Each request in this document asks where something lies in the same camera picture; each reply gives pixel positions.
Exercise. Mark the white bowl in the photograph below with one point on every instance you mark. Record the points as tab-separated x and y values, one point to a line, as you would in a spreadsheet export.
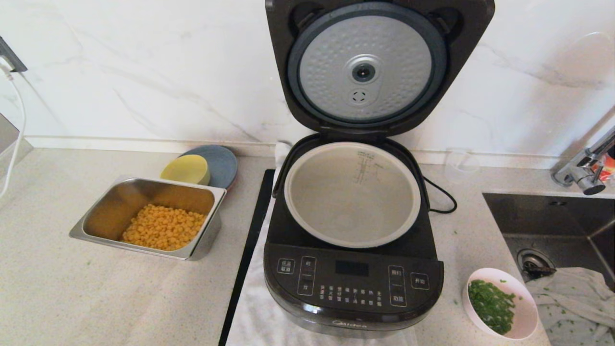
526	307

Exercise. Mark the blue plate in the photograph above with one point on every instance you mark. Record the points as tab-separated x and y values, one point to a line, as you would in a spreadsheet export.
223	166

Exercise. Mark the clear measuring cup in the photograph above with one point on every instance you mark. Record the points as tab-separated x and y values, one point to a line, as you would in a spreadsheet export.
461	166

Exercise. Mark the orange red item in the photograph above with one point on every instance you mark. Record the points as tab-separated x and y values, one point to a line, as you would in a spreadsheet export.
610	170

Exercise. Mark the grey inner pot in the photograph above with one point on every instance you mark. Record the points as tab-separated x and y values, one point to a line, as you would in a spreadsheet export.
350	202

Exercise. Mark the chopped green scallions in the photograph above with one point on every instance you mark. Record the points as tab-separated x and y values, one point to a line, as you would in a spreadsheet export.
490	307

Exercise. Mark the yellow bowl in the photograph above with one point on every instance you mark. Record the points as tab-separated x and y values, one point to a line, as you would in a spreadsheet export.
185	169

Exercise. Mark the yellow corn kernels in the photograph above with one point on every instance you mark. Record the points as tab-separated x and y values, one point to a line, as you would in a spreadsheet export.
163	228

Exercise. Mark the stainless steel tray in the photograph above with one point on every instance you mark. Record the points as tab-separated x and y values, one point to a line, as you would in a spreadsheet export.
115	206

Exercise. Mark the black rice cooker lid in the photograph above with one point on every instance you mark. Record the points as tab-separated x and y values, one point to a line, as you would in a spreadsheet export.
331	62

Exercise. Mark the black strip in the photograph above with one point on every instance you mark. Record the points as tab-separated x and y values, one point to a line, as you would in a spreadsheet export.
250	240

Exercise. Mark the chrome faucet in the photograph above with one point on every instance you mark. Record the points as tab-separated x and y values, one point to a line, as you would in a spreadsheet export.
584	175

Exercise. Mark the white cloth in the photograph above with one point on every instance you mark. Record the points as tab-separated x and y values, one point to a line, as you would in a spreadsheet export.
576	298

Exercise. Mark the black rice cooker body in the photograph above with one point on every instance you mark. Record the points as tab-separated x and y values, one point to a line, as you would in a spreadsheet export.
353	283

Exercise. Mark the white towel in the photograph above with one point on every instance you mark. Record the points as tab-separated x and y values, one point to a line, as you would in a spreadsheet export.
259	312

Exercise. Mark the metal sink drain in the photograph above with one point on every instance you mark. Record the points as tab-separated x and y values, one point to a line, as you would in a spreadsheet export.
532	263

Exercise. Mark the dark wall socket plate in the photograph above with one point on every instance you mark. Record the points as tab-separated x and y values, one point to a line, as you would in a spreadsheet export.
13	60

